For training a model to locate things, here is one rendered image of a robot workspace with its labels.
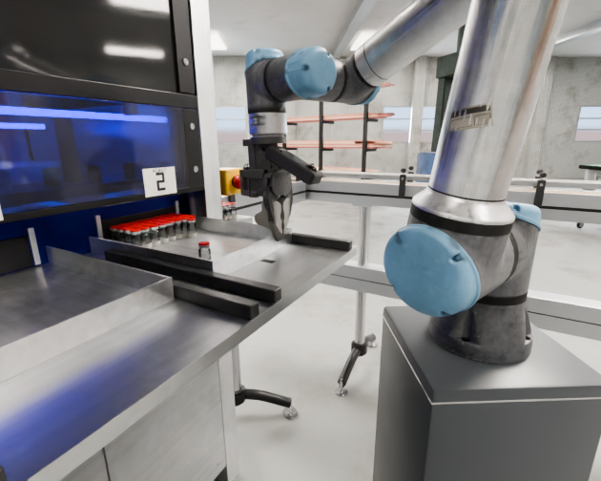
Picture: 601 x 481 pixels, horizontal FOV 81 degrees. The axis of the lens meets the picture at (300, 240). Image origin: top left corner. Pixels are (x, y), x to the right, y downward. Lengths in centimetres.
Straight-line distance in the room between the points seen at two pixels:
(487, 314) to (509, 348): 6
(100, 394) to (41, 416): 4
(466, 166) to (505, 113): 6
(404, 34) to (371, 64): 7
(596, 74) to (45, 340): 1347
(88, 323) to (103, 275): 20
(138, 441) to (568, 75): 1283
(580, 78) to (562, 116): 105
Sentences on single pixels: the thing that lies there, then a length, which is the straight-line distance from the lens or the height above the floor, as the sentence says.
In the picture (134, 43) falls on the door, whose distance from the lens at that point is 87.
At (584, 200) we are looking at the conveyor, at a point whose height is 91.
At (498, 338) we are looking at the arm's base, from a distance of 60.
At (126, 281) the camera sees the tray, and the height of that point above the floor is 89.
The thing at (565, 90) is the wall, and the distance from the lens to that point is 1299.
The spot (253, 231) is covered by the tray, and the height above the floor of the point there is 90.
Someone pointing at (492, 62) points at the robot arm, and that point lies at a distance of 42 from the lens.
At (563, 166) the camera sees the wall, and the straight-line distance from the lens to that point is 1317.
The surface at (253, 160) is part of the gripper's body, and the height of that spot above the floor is 107.
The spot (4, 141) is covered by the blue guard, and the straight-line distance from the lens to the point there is 71.
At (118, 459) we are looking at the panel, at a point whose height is 43.
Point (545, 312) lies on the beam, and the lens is 159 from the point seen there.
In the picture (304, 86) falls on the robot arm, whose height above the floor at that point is 119.
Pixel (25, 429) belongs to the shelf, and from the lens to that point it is 40.
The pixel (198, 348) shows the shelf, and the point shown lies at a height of 88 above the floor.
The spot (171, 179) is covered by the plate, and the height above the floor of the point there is 102.
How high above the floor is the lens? 110
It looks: 16 degrees down
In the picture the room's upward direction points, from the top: straight up
